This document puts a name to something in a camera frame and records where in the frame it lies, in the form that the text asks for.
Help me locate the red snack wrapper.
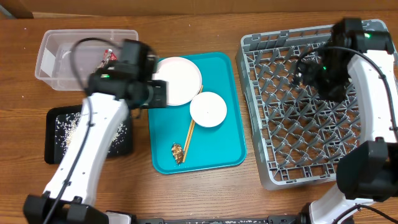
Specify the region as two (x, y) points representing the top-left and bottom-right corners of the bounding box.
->
(96, 49), (117, 69)

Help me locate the white bowl with rice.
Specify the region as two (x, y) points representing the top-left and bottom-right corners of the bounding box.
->
(190, 91), (228, 128)

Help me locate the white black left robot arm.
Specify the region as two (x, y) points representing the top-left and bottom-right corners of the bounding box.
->
(23, 39), (167, 223)

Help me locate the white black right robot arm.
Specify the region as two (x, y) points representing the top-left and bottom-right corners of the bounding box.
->
(293, 18), (397, 223)

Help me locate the grey dishwasher rack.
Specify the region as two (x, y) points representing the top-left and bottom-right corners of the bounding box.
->
(234, 19), (398, 191)

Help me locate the clear plastic waste bin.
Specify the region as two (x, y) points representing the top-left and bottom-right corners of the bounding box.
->
(35, 29), (139, 91)

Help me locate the black waste tray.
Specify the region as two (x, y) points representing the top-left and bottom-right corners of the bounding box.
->
(44, 105), (133, 164)

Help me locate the large white plate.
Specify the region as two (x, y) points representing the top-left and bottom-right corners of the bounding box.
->
(153, 57), (202, 106)

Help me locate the wooden chopstick right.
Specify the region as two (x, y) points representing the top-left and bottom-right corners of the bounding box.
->
(182, 121), (195, 162)

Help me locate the wooden chopstick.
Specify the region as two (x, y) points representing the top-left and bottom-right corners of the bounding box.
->
(183, 85), (203, 153)
(182, 121), (195, 162)

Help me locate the wooden chopstick left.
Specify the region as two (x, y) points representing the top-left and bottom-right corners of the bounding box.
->
(183, 85), (203, 153)

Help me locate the brown food scrap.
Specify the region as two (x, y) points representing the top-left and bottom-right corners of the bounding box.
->
(172, 143), (184, 164)

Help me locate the teal plastic tray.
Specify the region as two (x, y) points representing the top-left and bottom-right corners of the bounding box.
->
(148, 52), (247, 174)

